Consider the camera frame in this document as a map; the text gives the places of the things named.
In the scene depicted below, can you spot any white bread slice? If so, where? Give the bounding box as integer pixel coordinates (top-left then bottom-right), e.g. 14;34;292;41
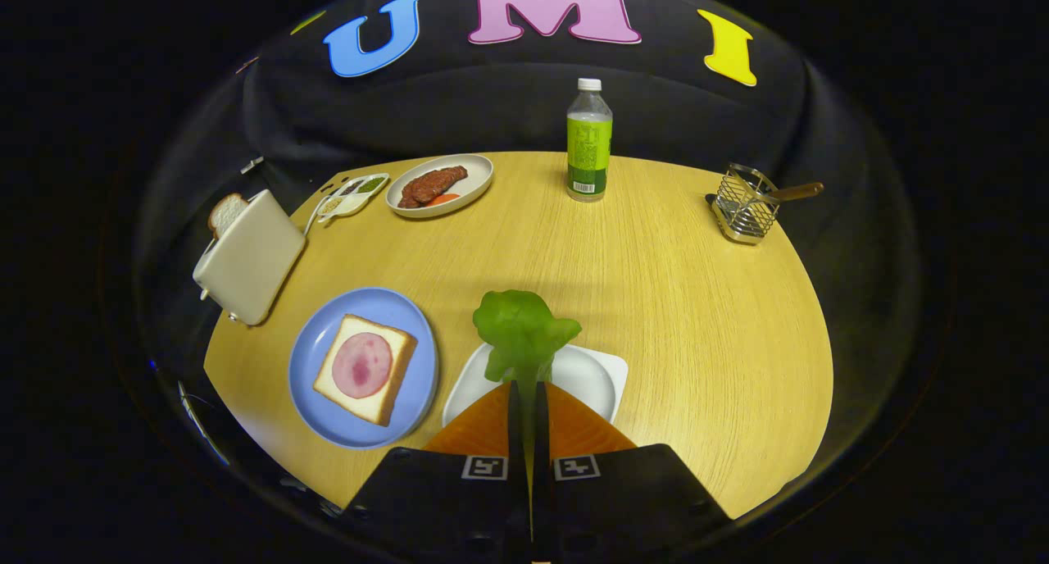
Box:
312;314;419;427

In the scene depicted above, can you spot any brown-crusted toast slice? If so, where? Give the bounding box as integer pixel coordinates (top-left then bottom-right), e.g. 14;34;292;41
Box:
207;193;250;239

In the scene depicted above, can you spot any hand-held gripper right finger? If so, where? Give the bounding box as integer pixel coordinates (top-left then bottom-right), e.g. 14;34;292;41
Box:
531;381;732;564

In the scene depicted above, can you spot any black backdrop cloth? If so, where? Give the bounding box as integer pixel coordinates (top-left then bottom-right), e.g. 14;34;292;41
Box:
131;0;927;532

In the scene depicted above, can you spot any metal wire utensil rack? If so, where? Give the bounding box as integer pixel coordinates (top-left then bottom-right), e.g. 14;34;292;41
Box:
706;163;781;246

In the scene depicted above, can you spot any clear bottle with green label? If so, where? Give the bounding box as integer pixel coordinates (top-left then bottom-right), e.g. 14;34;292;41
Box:
565;77;614;203

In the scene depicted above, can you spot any green lettuce leaf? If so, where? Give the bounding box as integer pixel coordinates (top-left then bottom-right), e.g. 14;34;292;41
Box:
472;289;583;401

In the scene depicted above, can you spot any blue round plate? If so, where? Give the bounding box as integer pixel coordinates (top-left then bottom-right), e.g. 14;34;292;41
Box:
288;287;440;450

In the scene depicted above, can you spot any white square plate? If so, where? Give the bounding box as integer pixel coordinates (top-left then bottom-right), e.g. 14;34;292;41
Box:
443;343;629;427

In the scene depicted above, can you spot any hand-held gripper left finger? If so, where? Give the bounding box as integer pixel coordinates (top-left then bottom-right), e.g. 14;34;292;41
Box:
336;380;532;564

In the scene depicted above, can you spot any white oval plate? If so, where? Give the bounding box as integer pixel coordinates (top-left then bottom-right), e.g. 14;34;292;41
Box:
385;153;495;219

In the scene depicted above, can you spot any brown meat piece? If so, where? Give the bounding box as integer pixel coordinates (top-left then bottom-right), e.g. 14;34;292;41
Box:
397;166;469;210

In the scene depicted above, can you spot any white divided tray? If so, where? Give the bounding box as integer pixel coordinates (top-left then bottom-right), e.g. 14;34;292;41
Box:
316;173;391;225

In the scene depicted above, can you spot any wooden-handled utensil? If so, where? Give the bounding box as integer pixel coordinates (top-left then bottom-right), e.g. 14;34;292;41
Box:
754;181;825;204

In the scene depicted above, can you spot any pink ham slice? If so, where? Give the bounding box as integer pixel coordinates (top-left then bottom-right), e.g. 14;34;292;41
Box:
331;332;395;400

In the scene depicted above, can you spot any white toaster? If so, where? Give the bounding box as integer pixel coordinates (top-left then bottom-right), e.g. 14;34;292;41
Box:
192;189;308;327

